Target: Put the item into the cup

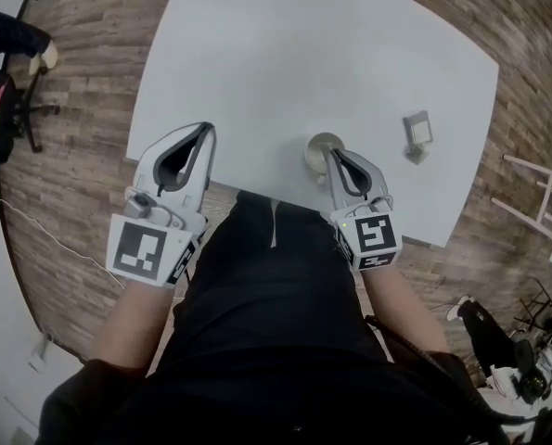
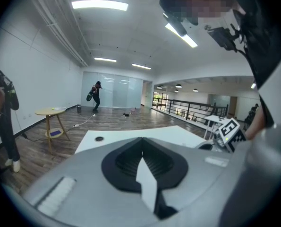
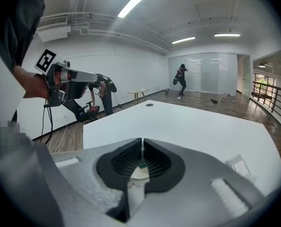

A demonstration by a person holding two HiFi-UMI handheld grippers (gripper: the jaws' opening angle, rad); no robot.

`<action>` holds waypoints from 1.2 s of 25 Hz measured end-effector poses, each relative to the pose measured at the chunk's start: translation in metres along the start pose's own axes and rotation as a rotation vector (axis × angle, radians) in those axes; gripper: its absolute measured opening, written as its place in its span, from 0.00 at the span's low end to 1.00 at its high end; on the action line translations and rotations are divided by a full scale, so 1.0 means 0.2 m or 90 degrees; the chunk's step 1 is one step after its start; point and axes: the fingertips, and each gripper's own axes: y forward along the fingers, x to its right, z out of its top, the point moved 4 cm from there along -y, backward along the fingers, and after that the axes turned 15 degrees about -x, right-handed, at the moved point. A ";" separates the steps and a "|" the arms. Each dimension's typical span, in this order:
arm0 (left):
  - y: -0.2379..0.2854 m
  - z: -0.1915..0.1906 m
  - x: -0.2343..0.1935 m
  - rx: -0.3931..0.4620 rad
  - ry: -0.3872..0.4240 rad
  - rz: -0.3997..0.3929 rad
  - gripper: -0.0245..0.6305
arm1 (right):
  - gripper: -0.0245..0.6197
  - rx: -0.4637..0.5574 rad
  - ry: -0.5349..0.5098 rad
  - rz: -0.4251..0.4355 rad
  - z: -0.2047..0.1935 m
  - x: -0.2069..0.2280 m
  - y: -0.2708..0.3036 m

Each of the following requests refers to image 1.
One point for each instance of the beige cup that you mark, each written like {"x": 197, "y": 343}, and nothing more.
{"x": 315, "y": 156}

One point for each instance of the person's black clothing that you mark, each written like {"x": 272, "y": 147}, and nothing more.
{"x": 275, "y": 318}

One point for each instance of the black office chair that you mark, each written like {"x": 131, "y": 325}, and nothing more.
{"x": 6, "y": 109}

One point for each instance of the black folding stand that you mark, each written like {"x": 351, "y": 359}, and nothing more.
{"x": 542, "y": 311}

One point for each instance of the person's left forearm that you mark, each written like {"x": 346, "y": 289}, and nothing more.
{"x": 132, "y": 322}

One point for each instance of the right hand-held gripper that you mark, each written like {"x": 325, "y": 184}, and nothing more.
{"x": 373, "y": 234}

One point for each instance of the white wooden chair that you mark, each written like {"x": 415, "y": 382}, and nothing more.
{"x": 551, "y": 197}

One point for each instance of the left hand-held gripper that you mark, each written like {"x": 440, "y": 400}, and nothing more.
{"x": 138, "y": 248}

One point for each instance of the person's right forearm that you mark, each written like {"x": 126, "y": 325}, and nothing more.
{"x": 396, "y": 308}

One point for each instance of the grey square item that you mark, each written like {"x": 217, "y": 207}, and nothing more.
{"x": 417, "y": 130}

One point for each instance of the white power adapter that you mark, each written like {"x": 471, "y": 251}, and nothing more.
{"x": 40, "y": 352}

